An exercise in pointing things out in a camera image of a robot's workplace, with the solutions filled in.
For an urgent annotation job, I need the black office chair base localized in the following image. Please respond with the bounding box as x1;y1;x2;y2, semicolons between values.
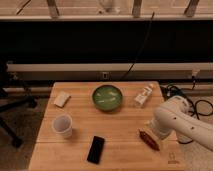
0;61;38;149

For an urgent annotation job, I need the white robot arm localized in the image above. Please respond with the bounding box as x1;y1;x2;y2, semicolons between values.
150;96;213;151

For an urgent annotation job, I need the grey baseboard heater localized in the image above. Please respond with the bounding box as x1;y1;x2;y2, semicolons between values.
8;62;213;81

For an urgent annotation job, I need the green bowl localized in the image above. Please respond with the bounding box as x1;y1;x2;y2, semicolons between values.
92;85;123;112

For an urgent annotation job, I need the black hanging cable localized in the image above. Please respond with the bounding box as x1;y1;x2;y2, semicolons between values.
119;11;156;82

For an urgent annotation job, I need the black smartphone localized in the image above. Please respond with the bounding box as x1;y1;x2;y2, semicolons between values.
87;136;105;164

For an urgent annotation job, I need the white sponge block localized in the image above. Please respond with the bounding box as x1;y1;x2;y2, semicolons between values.
54;91;71;107

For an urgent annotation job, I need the black floor cable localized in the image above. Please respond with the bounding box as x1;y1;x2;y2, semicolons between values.
161;75;213;145

